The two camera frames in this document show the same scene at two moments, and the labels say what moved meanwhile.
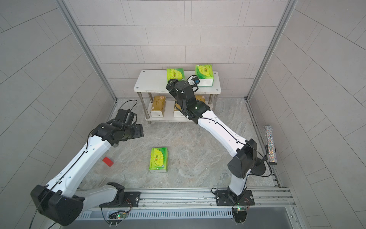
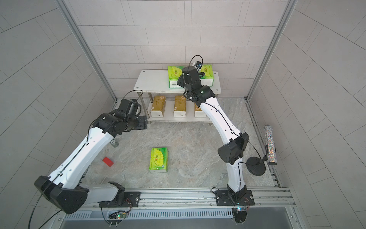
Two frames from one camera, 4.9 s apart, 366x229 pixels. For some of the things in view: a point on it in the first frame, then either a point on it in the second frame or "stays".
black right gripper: (177, 89) -> (185, 78)
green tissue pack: (205, 73) stays
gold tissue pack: (177, 110) stays
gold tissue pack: (158, 106) stays
